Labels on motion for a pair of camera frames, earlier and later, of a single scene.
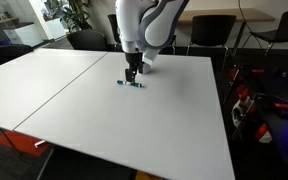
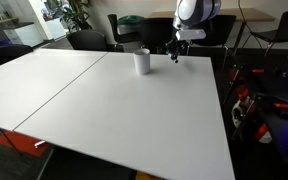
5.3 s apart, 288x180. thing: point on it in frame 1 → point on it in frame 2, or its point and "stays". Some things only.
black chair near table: x=87 y=40 stays
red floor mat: x=28 y=144 stays
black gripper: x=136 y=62 → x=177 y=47
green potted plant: x=74 y=14 stays
